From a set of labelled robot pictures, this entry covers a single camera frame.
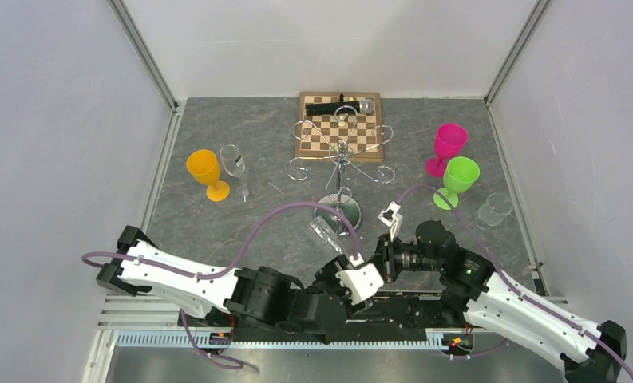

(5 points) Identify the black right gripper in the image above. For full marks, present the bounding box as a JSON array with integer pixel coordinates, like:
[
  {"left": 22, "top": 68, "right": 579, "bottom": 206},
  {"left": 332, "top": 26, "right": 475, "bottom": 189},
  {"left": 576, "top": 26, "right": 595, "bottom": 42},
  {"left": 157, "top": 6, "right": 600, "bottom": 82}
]
[{"left": 368, "top": 233, "right": 442, "bottom": 283}]

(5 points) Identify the clear ribbed wine glass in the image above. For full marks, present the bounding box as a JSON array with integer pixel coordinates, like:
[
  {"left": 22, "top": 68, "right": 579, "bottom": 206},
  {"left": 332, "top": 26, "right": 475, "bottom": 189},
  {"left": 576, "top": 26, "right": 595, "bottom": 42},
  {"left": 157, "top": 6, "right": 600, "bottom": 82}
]
[{"left": 303, "top": 215, "right": 350, "bottom": 257}]

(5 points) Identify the green plastic wine glass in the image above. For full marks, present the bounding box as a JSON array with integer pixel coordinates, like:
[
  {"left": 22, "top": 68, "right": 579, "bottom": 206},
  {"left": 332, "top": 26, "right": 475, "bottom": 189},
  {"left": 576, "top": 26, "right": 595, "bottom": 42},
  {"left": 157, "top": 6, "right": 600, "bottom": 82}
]
[{"left": 433, "top": 156, "right": 481, "bottom": 210}]

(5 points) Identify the chrome wine glass rack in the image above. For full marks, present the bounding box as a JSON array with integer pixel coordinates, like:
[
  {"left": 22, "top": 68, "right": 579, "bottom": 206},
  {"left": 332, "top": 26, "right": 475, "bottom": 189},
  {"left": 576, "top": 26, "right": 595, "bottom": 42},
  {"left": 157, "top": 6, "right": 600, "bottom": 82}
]
[{"left": 286, "top": 124, "right": 396, "bottom": 229}]

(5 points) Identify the pink plastic wine glass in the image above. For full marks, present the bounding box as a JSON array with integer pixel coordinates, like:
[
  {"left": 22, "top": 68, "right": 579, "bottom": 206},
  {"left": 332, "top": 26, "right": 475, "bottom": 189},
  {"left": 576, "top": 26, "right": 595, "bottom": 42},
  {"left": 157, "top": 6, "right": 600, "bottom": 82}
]
[{"left": 425, "top": 124, "right": 469, "bottom": 178}]

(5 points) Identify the orange plastic wine glass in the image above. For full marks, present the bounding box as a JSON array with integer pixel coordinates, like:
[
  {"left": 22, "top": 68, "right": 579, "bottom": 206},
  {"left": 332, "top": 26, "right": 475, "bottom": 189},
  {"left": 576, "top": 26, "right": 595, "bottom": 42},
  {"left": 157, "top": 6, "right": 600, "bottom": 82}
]
[{"left": 186, "top": 149, "right": 230, "bottom": 202}]

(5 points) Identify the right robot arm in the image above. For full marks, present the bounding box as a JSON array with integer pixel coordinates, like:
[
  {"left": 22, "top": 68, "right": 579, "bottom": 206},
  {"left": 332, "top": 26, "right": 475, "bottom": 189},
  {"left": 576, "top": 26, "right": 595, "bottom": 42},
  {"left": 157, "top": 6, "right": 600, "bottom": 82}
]
[{"left": 371, "top": 220, "right": 627, "bottom": 382}]

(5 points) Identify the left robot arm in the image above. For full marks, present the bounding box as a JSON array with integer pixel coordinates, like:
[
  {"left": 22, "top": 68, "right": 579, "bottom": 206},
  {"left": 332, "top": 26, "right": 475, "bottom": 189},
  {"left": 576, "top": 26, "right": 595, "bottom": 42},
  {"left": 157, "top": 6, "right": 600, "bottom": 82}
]
[{"left": 82, "top": 226, "right": 351, "bottom": 343}]

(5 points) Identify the wooden chess board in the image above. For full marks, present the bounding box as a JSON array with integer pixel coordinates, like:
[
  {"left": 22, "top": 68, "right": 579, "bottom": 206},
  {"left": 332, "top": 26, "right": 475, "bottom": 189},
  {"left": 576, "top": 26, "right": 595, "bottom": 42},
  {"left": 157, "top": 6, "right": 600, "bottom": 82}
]
[{"left": 292, "top": 91, "right": 391, "bottom": 163}]

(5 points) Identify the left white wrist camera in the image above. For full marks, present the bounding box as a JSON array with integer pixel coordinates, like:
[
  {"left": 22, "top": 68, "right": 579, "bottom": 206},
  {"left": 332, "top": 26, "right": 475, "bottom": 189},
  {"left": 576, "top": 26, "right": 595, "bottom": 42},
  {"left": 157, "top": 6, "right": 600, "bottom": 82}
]
[{"left": 335, "top": 255, "right": 385, "bottom": 306}]

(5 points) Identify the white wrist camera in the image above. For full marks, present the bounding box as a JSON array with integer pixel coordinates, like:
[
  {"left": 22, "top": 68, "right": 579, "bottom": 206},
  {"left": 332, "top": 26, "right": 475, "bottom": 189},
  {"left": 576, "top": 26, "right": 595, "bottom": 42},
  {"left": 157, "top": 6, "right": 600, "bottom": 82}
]
[
  {"left": 378, "top": 201, "right": 403, "bottom": 241},
  {"left": 335, "top": 255, "right": 385, "bottom": 306}
]

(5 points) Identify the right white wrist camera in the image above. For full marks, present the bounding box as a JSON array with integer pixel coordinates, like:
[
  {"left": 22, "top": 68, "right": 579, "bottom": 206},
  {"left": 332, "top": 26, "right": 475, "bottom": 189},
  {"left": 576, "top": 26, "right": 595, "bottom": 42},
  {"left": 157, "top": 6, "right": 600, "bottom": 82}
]
[{"left": 378, "top": 201, "right": 403, "bottom": 241}]

